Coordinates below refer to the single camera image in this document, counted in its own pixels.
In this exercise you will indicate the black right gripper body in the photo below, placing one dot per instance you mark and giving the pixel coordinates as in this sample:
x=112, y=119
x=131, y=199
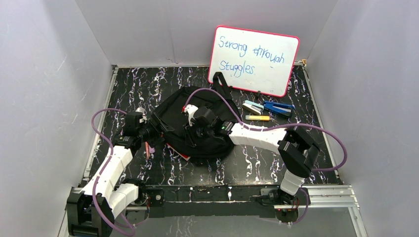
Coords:
x=204, y=133

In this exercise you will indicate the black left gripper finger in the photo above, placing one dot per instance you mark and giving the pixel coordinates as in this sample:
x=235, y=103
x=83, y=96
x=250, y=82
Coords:
x=159, y=125
x=153, y=138

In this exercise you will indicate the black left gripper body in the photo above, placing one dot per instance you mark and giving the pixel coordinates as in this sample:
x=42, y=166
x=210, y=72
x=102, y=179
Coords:
x=155, y=123

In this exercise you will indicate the black backpack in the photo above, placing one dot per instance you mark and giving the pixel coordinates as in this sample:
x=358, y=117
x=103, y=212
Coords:
x=218, y=98

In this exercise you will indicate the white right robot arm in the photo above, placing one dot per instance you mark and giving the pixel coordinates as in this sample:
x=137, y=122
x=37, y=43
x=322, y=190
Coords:
x=295, y=146

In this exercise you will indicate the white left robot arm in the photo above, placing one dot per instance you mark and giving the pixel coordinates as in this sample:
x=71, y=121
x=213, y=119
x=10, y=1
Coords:
x=92, y=212

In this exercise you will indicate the pink highlighter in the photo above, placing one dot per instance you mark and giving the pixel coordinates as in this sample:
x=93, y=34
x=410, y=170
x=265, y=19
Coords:
x=151, y=149

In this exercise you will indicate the red treehouse book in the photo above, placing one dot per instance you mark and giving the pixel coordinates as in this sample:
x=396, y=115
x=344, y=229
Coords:
x=185, y=157

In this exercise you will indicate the orange highlighter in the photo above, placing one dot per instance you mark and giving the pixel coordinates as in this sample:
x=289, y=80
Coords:
x=257, y=118

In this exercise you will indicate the pink framed whiteboard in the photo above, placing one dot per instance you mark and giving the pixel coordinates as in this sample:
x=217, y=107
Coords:
x=253, y=60

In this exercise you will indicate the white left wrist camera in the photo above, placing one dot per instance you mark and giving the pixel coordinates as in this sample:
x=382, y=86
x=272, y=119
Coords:
x=143, y=118

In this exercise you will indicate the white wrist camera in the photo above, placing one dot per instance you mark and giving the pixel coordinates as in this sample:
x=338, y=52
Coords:
x=143, y=118
x=189, y=110

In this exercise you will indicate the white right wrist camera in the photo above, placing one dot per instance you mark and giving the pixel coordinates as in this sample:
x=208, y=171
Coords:
x=189, y=110

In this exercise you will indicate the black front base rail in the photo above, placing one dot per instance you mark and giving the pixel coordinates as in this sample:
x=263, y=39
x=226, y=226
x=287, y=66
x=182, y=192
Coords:
x=219, y=200

